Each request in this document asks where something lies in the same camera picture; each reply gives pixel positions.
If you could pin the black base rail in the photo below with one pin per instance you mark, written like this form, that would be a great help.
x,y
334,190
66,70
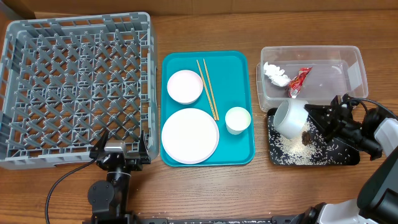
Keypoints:
x,y
283,219

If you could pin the grey plastic dish rack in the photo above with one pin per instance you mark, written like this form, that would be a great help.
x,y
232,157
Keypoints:
x,y
66,81

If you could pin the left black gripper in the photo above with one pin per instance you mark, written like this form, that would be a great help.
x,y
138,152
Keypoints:
x,y
137,165

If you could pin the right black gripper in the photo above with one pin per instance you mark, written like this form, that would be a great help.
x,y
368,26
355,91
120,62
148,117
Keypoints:
x,y
337,121

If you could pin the black waste tray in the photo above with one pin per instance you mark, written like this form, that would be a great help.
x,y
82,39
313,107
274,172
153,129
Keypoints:
x,y
348,155

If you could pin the clear plastic waste bin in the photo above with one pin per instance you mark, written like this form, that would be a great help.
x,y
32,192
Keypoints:
x,y
336,70

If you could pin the left wooden chopstick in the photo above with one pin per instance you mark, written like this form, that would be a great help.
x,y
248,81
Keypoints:
x,y
206,91

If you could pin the red snack wrapper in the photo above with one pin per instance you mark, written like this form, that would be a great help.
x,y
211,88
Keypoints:
x,y
295,85

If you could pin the brown mushroom piece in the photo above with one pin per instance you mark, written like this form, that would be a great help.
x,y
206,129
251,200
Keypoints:
x,y
306,138

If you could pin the grey-green bowl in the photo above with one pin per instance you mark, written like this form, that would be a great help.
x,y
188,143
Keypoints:
x,y
290,117

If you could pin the wooden chopstick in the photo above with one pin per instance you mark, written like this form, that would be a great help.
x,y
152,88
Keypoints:
x,y
217,118
206,91

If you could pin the teal serving tray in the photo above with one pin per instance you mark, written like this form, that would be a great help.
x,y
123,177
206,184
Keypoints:
x,y
229,78

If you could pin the pink small bowl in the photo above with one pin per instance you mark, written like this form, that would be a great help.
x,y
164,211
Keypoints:
x,y
185,86

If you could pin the large pink plate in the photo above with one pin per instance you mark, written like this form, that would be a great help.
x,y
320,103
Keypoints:
x,y
190,136

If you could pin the white rice grains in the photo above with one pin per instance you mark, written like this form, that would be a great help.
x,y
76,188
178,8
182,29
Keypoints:
x,y
298,151

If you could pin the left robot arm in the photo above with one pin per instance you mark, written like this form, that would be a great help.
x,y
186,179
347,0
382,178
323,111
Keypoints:
x,y
108,198

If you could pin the pale green cup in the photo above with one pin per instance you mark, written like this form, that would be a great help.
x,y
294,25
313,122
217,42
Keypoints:
x,y
237,119

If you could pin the white tissue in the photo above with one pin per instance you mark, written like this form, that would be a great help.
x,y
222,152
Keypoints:
x,y
276,75

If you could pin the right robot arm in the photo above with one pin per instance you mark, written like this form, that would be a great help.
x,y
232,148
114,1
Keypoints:
x,y
375,135

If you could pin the right wooden chopstick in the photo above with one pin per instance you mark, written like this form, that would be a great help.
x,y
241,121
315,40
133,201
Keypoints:
x,y
217,118

